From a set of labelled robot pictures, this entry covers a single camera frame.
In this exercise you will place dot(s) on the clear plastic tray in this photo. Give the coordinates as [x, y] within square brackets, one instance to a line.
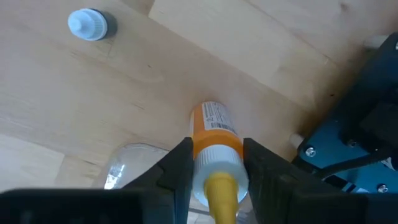
[130, 161]

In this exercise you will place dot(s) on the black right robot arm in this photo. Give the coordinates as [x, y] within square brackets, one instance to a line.
[376, 93]

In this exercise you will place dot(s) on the dark red bottle white cap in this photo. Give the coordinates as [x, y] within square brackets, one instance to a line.
[88, 25]

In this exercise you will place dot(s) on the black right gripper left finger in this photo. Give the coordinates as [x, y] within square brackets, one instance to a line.
[174, 168]

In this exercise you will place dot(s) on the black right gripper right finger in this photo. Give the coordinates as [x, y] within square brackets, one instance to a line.
[267, 174]

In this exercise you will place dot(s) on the white plastic standoff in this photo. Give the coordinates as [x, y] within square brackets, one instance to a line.
[296, 140]

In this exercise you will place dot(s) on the orange bottle yellow tip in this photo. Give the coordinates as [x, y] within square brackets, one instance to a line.
[217, 140]

